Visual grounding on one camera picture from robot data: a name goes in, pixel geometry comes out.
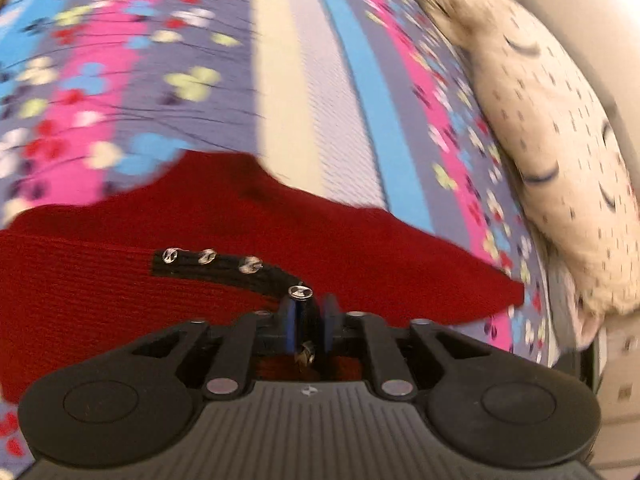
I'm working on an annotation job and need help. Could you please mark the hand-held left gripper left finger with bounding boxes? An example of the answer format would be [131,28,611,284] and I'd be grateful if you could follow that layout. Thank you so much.
[131,296,315,402]

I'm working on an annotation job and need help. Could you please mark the red knit sweater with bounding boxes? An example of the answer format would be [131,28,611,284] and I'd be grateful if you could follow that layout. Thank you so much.
[0,151,526,403]

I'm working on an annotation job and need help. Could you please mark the beige patterned mattress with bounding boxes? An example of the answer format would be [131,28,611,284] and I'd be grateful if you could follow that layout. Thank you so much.
[597,327,640,466]

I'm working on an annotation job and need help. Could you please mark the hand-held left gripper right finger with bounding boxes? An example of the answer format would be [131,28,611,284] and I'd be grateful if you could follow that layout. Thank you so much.
[321,294,488,402]

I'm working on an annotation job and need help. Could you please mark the cream star print pillow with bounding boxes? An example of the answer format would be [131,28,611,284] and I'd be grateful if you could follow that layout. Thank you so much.
[417,0,640,351]

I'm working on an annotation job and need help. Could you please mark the floral striped bedsheet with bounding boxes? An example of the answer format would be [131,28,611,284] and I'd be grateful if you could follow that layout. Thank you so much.
[0,0,566,480]

